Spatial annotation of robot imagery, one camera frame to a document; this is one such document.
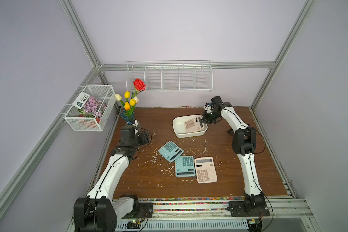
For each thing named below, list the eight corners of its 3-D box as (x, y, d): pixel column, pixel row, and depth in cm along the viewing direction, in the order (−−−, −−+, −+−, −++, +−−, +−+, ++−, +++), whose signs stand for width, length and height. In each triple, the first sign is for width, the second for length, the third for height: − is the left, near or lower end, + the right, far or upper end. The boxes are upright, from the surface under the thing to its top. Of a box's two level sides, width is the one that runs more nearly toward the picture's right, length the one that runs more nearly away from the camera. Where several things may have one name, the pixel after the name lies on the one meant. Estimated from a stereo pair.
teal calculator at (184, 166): (175, 177, 87) (174, 175, 84) (175, 158, 95) (175, 155, 92) (195, 177, 87) (195, 175, 84) (193, 158, 95) (194, 155, 92)
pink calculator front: (196, 183, 84) (197, 181, 82) (194, 158, 94) (195, 156, 92) (216, 183, 84) (217, 181, 82) (212, 158, 94) (213, 156, 92)
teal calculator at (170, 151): (159, 151, 97) (158, 149, 95) (171, 141, 102) (171, 139, 100) (171, 163, 92) (170, 161, 89) (183, 152, 97) (183, 150, 94)
